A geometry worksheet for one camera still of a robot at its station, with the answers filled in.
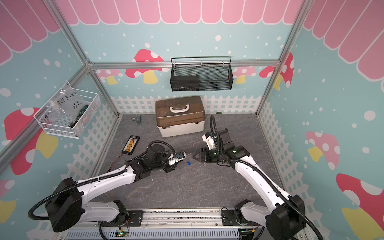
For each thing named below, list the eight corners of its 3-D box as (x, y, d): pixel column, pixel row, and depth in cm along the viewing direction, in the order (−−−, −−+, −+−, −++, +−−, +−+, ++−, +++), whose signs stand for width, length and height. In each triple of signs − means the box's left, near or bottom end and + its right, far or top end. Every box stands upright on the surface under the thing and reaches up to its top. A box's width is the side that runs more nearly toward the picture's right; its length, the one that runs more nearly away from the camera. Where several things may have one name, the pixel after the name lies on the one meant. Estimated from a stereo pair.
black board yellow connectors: (122, 153, 101) (121, 151, 99) (131, 136, 109) (130, 134, 108) (131, 154, 100) (130, 153, 98) (140, 137, 109) (139, 136, 107)
